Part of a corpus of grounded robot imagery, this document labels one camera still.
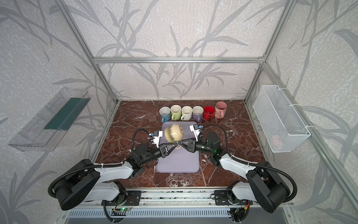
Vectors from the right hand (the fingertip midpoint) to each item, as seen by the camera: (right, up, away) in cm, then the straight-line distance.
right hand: (180, 139), depth 76 cm
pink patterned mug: (+28, +17, +26) cm, 42 cm away
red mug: (+21, +15, +32) cm, 41 cm away
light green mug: (-5, +16, +27) cm, 32 cm away
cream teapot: (-3, +4, -4) cm, 6 cm away
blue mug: (-13, +14, +27) cm, 33 cm away
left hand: (-1, -2, -1) cm, 2 cm away
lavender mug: (+12, +14, +30) cm, 35 cm away
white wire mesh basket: (+47, +9, -13) cm, 49 cm away
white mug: (+4, +16, +29) cm, 34 cm away
